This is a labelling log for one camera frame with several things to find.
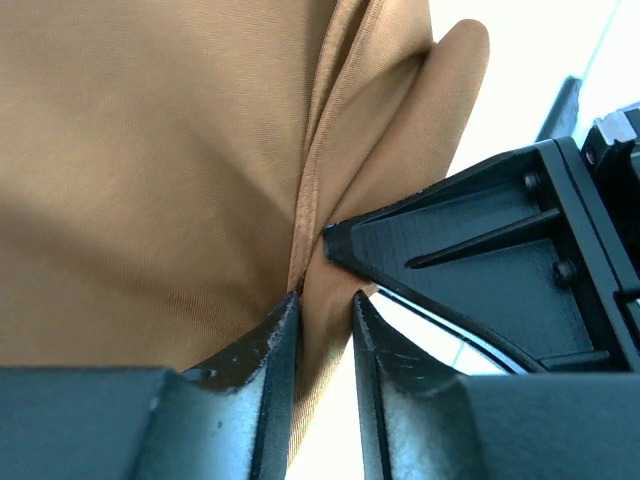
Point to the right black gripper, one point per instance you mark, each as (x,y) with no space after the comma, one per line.
(533,251)

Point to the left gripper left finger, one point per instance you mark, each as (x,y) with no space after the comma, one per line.
(228,417)

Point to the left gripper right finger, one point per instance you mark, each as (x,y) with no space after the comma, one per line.
(421,419)

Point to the orange cloth napkin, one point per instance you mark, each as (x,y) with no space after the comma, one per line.
(168,167)

